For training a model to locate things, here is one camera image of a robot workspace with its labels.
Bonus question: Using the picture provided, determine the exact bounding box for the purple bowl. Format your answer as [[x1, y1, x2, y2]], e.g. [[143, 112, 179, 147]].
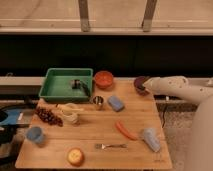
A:
[[134, 76, 148, 95]]

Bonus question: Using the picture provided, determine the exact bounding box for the black eraser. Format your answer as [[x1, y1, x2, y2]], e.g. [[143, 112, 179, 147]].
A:
[[138, 85, 145, 90]]

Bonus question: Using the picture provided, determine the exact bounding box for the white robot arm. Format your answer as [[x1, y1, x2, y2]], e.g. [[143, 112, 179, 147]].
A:
[[143, 76, 213, 171]]

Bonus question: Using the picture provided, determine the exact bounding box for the orange bowl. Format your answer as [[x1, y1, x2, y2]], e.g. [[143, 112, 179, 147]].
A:
[[94, 71, 114, 89]]

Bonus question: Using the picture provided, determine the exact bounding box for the blue sponge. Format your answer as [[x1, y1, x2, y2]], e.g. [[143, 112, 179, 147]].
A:
[[108, 96, 124, 112]]

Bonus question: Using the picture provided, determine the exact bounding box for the orange carrot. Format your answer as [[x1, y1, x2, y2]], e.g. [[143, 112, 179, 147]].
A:
[[115, 121, 137, 141]]

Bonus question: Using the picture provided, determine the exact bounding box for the small metal cup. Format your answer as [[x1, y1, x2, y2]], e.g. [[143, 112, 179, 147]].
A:
[[93, 96, 104, 110]]

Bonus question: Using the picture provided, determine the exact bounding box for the black brush in tray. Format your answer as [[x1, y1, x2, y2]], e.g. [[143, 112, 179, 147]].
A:
[[71, 79, 91, 97]]

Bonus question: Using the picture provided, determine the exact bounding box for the silver fork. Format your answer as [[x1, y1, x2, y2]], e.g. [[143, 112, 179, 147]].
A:
[[94, 144, 127, 149]]

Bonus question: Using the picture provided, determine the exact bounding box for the yellow banana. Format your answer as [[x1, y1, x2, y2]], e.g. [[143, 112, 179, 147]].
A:
[[56, 104, 83, 114]]

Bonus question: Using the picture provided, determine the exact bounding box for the green plastic tray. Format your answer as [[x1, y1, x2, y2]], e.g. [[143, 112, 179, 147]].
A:
[[39, 68, 93, 102]]

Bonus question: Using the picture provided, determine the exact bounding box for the yellow apple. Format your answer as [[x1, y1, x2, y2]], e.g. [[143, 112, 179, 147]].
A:
[[67, 148, 84, 166]]

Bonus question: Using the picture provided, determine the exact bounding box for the bunch of dark grapes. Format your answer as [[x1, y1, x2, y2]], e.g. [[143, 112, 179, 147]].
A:
[[35, 107, 63, 127]]

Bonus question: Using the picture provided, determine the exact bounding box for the blue black machine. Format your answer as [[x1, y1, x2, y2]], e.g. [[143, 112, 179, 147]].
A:
[[0, 104, 35, 159]]

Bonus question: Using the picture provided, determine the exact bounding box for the black cable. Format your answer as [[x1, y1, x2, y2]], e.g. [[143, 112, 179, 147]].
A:
[[161, 96, 170, 129]]

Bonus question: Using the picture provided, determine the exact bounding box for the right window post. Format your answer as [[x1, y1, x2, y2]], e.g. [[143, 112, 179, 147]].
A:
[[142, 0, 157, 32]]

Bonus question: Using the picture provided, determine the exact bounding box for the window post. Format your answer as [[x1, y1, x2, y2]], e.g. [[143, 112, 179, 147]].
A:
[[78, 0, 90, 32], [142, 0, 157, 32]]

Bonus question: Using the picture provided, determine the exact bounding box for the left window post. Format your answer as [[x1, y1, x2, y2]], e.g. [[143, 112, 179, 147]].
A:
[[78, 0, 90, 32]]

